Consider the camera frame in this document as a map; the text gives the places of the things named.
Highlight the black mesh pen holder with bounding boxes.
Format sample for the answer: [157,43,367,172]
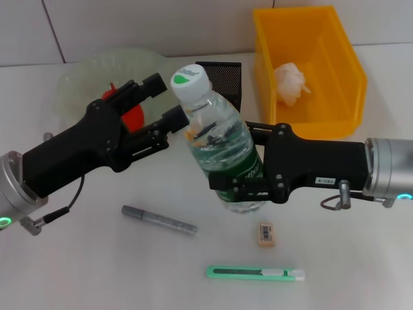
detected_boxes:
[195,60,243,112]

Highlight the pale green glass fruit plate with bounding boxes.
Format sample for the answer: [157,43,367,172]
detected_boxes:
[57,47,181,130]

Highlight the mint green utility knife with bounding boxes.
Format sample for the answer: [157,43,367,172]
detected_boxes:
[205,265,306,282]

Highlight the silver marker pen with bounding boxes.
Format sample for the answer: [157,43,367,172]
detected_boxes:
[121,205,198,238]

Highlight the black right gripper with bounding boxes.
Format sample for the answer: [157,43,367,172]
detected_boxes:
[208,121,372,204]

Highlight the white paper ball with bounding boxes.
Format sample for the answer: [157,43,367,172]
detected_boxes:
[273,61,312,107]

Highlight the beige eraser with barcode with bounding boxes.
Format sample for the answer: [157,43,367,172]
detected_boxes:
[257,222,277,249]

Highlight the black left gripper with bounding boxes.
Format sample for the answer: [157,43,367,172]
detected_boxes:
[21,98,132,198]

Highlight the clear green-label water bottle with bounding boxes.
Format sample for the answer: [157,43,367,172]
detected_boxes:
[170,63,268,214]

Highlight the yellow plastic bin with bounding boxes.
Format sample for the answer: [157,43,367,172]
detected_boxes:
[252,5,368,140]

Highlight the red-orange fruit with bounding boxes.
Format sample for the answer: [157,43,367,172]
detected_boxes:
[101,82,146,132]

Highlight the right wrist grey cable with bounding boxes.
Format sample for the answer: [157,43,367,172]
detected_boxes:
[319,190,367,211]

